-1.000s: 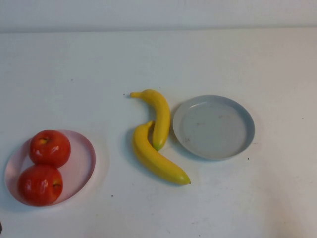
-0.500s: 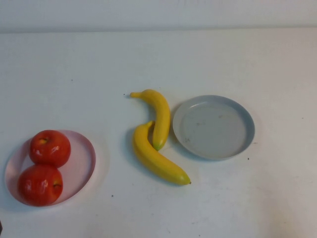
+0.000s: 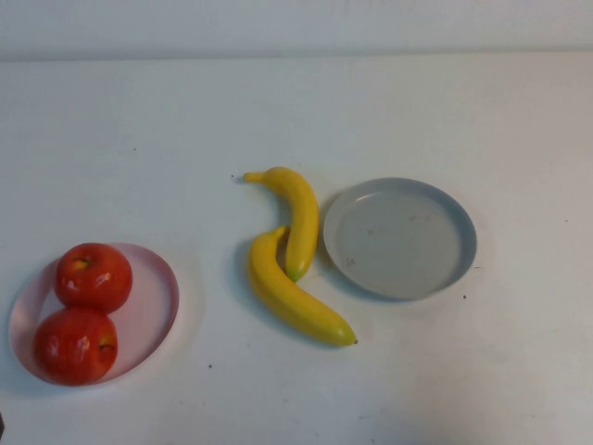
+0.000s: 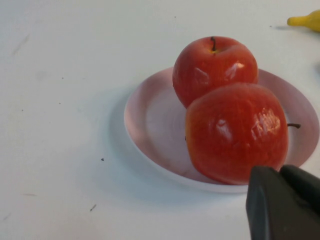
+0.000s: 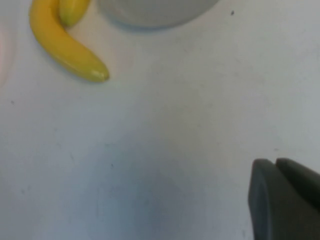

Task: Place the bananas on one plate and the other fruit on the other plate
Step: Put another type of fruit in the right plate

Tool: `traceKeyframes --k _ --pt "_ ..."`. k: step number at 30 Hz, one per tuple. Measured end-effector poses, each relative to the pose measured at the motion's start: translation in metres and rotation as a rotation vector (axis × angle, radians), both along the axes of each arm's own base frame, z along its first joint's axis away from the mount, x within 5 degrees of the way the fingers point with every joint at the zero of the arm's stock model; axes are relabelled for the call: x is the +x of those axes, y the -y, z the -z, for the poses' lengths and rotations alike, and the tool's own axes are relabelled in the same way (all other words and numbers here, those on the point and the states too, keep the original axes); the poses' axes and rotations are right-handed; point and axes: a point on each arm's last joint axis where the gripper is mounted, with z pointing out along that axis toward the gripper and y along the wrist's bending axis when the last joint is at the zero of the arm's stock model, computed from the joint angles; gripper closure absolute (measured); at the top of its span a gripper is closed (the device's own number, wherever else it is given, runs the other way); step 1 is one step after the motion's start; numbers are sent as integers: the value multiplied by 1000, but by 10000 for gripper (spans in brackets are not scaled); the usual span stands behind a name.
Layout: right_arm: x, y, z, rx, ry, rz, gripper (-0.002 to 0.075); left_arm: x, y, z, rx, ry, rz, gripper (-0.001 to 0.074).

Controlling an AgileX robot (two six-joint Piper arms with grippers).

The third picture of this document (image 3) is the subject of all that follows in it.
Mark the yellow banana with hooked stem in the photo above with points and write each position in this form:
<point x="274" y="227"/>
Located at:
<point x="301" y="208"/>

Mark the yellow banana with straight stem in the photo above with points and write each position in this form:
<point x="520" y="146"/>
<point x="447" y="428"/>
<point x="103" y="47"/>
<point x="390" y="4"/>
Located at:
<point x="301" y="308"/>

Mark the red apple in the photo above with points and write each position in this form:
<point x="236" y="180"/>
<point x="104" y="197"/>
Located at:
<point x="95" y="283"/>
<point x="69" y="347"/>

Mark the grey round plate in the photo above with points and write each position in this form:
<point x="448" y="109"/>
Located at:
<point x="398" y="241"/>

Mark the pink round plate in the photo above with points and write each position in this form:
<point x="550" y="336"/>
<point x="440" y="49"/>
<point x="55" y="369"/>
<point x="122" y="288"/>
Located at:
<point x="148" y="315"/>

